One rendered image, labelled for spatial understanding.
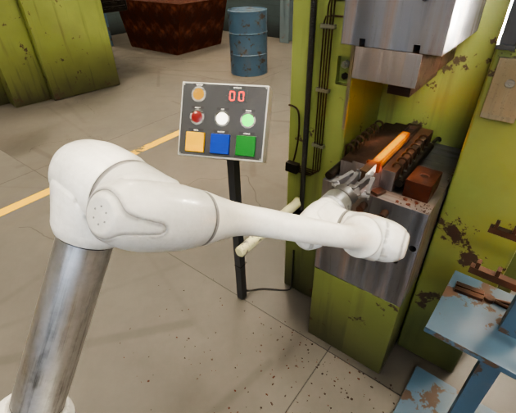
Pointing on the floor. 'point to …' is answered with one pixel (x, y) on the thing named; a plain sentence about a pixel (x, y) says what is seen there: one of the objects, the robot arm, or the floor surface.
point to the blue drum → (248, 40)
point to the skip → (174, 24)
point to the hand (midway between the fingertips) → (368, 171)
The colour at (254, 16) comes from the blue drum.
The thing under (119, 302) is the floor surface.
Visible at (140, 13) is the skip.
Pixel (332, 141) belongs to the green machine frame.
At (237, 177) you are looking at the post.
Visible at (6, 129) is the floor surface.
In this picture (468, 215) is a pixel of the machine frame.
